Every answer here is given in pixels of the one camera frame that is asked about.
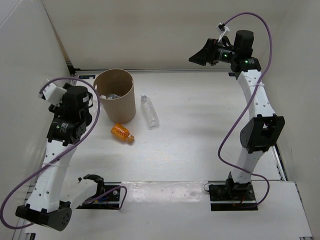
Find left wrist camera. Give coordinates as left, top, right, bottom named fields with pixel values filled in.
left=38, top=83, right=67, bottom=106

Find aluminium table rail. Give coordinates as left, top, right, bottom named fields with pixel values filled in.
left=74, top=68, right=231, bottom=75
left=271, top=145, right=288, bottom=181
left=27, top=74, right=77, bottom=201

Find brown cylindrical paper bin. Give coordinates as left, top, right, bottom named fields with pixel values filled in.
left=93, top=68, right=136, bottom=124

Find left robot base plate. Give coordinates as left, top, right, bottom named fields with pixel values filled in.
left=77, top=182, right=128, bottom=210

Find orange juice bottle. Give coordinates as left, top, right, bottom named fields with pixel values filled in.
left=110, top=123, right=135, bottom=144

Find clear unlabelled plastic bottle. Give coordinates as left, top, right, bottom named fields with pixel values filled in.
left=140, top=94, right=160, bottom=130

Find left aluminium table rail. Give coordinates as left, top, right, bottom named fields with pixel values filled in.
left=27, top=74, right=77, bottom=201

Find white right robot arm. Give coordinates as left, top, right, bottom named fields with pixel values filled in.
left=189, top=30, right=285, bottom=204

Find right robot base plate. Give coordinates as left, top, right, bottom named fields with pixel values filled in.
left=203, top=181, right=258, bottom=212

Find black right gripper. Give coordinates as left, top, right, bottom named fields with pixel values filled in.
left=188, top=39, right=238, bottom=67

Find left blue corner sticker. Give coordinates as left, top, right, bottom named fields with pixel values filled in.
left=78, top=75, right=96, bottom=80

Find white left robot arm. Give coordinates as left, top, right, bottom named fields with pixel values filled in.
left=15, top=83, right=105, bottom=231

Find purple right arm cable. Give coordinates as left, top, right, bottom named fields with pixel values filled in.
left=203, top=11, right=273, bottom=208

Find right aluminium table rail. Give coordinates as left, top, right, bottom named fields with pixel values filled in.
left=271, top=145, right=288, bottom=181

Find rear aluminium table rail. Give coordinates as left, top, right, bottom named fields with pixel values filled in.
left=74, top=68, right=231, bottom=75

